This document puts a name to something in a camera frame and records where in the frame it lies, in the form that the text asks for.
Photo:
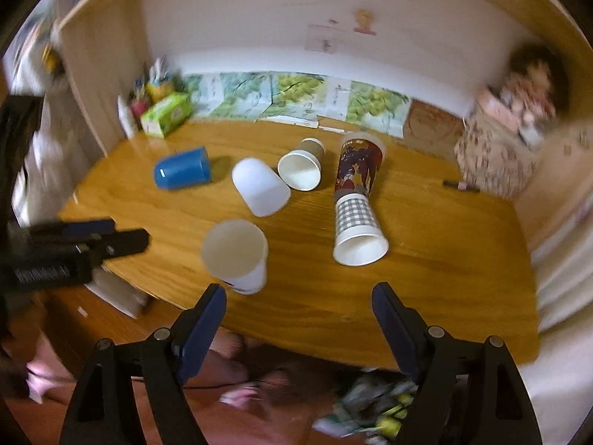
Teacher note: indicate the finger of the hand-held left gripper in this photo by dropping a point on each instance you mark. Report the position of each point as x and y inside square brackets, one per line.
[125, 242]
[88, 228]

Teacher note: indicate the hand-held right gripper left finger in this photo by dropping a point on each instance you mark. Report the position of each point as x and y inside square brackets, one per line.
[206, 329]

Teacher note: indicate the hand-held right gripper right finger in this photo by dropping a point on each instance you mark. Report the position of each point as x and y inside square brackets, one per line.
[394, 329]

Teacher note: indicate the white paper cup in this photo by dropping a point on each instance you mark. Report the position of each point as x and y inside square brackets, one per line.
[245, 278]

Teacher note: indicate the blue plastic cup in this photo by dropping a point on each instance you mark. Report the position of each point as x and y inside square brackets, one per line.
[183, 169]

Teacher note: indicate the checked paper cup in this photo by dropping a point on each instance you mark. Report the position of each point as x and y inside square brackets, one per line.
[354, 215]

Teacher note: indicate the frosted white plastic cup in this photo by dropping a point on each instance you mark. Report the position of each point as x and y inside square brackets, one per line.
[259, 187]

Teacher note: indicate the tall cartoon print cup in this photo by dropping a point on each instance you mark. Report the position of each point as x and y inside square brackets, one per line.
[359, 167]

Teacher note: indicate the brown paper cup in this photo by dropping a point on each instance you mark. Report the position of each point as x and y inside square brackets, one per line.
[301, 171]

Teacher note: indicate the pink slipper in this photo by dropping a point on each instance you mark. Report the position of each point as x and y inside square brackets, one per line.
[41, 380]
[238, 396]

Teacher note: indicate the pile of packets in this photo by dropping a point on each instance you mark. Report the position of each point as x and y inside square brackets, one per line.
[370, 403]

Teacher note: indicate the white bottle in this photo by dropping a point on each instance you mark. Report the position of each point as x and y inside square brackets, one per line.
[126, 118]

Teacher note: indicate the green tissue box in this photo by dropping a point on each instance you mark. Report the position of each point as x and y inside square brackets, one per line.
[167, 111]

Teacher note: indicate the wooden desk hutch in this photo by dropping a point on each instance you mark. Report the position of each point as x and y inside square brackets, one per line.
[88, 79]

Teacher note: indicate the black pen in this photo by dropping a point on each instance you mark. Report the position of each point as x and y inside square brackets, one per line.
[461, 185]

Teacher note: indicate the yellow green packet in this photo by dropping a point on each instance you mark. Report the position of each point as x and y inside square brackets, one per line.
[162, 85]

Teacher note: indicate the grape print poster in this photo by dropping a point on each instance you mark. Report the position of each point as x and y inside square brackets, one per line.
[243, 92]
[296, 90]
[204, 95]
[377, 104]

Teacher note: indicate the yellow toy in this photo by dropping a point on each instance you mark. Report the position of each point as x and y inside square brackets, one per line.
[53, 58]

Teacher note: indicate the white stick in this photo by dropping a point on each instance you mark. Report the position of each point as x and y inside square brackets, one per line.
[289, 122]

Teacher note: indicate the brown board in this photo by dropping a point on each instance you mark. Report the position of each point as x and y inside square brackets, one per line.
[433, 125]

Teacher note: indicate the doll in floral dress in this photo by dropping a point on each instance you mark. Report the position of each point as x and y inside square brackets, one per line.
[498, 143]

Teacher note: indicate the cartoon figure wall sticker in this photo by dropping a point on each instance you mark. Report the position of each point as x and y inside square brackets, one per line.
[366, 21]

